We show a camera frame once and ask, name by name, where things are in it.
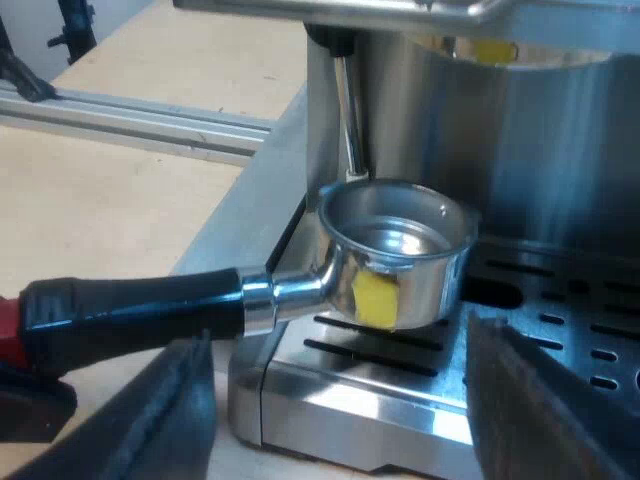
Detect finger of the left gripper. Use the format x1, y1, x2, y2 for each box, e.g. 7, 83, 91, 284
0, 368, 79, 445

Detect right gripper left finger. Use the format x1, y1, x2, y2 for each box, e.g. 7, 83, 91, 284
8, 328, 219, 480

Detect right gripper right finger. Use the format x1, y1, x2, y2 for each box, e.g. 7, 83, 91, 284
466, 313, 640, 480

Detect filter holder with red-ended handle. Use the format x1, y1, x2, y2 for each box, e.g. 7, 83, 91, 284
0, 177, 482, 374

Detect steel espresso machine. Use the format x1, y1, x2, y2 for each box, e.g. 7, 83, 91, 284
172, 0, 640, 475

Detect aluminium rail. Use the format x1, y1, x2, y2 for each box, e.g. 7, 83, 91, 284
0, 82, 274, 167

